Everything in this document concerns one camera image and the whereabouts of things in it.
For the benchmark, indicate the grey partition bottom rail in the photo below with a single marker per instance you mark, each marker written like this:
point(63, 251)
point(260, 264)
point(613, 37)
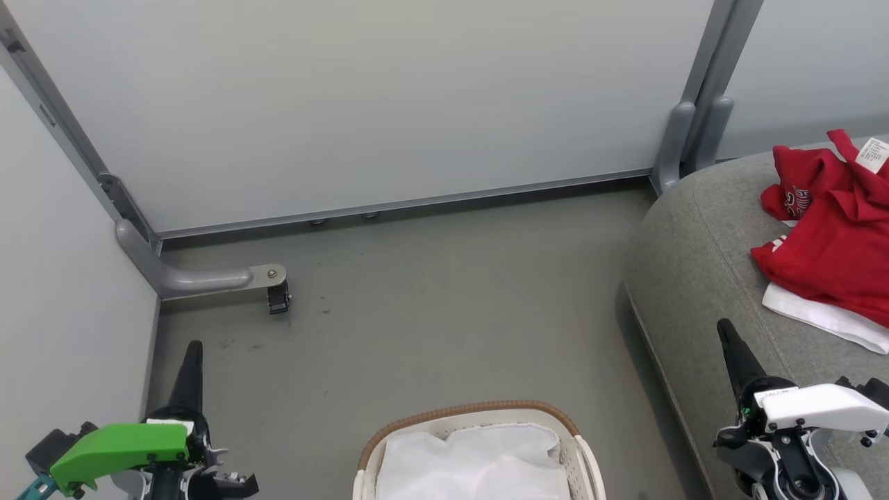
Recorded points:
point(417, 203)

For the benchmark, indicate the grey double partition post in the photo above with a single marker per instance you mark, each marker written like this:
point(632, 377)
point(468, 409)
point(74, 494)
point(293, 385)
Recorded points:
point(701, 118)

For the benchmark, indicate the plain white cloth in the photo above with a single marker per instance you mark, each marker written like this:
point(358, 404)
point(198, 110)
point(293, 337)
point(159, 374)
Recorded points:
point(472, 465)

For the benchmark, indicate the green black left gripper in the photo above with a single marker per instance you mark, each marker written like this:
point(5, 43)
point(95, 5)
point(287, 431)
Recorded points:
point(118, 448)

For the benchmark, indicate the black caster wheel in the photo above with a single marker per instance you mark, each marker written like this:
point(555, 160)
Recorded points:
point(278, 298)

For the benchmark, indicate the red shirt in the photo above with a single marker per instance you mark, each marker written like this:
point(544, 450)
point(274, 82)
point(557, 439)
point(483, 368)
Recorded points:
point(840, 236)

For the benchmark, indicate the white laundry basket brown rim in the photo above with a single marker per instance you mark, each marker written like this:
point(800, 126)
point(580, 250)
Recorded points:
point(587, 472)

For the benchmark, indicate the grey partition corner post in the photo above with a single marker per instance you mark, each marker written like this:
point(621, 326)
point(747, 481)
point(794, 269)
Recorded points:
point(62, 118)

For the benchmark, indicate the grey metal partition foot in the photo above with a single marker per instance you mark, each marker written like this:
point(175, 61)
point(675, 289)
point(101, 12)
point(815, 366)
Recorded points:
point(194, 279)

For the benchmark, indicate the grey fabric sofa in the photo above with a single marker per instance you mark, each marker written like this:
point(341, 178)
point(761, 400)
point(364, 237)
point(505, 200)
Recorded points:
point(701, 278)

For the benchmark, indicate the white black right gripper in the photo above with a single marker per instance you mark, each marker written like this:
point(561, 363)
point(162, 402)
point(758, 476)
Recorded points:
point(812, 406)

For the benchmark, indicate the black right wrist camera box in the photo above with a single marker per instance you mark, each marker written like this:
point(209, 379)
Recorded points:
point(875, 392)

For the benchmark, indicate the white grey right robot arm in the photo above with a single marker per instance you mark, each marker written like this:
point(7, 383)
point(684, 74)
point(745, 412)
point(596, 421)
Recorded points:
point(792, 469)

